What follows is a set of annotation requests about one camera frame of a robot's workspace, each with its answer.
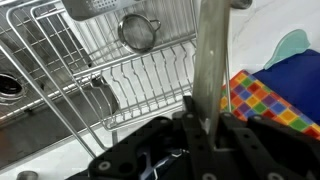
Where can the stainless steel sink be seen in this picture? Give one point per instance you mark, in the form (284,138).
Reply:
(42,99)

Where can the grey perforated utensil holder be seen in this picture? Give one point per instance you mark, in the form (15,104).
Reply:
(81,10)

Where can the round metal tea strainer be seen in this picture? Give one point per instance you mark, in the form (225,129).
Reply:
(137,33)

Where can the teal glass spoon rest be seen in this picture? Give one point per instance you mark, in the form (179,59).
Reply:
(294,42)

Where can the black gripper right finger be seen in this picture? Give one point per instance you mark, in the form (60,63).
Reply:
(264,149)

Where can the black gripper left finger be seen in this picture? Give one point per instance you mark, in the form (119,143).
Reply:
(174,148)

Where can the silver wire dish rack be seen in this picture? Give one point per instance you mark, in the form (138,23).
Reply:
(148,84)

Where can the colourful floral ceramic plate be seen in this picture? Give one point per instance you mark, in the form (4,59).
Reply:
(210,60)

